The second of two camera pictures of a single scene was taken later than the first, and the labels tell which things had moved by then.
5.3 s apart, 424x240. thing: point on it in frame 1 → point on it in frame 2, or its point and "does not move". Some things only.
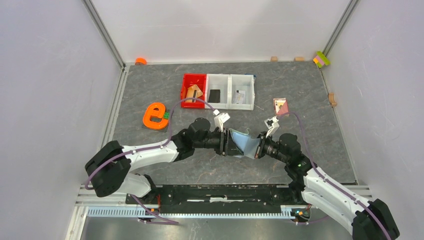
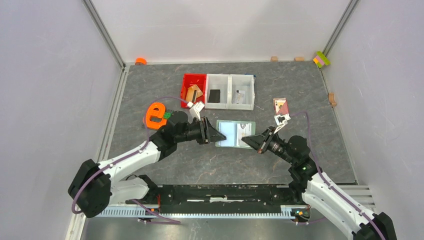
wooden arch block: x=331 y=99 does not move
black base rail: x=219 y=195 does not move
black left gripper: x=227 y=145 → x=208 y=133
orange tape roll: x=140 y=61 does not move
